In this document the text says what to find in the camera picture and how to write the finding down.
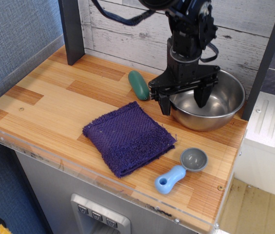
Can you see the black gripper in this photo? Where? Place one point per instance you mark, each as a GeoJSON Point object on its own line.
{"type": "Point", "coordinates": [183, 74]}

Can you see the metal bowl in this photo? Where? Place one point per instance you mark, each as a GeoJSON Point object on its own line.
{"type": "Point", "coordinates": [227, 97]}

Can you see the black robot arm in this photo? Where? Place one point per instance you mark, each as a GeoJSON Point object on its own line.
{"type": "Point", "coordinates": [189, 50]}

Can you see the green oval toy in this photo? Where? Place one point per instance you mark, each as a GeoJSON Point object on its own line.
{"type": "Point", "coordinates": [138, 85]}

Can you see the blue grey measuring scoop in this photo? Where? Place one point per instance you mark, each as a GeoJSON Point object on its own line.
{"type": "Point", "coordinates": [191, 160]}

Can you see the purple folded towel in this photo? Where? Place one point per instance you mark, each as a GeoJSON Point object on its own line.
{"type": "Point", "coordinates": [128, 139]}

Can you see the white ribbed appliance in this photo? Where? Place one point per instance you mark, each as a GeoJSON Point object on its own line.
{"type": "Point", "coordinates": [256, 161]}

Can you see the silver dispenser button panel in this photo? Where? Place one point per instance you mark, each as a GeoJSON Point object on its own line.
{"type": "Point", "coordinates": [93, 218]}

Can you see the dark grey right post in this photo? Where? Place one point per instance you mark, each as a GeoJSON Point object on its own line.
{"type": "Point", "coordinates": [261, 74]}

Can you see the dark grey post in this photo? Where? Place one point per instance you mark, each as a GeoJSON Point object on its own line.
{"type": "Point", "coordinates": [72, 31]}
{"type": "Point", "coordinates": [261, 74]}

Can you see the dark grey left post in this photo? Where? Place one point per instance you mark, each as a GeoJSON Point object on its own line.
{"type": "Point", "coordinates": [72, 31]}

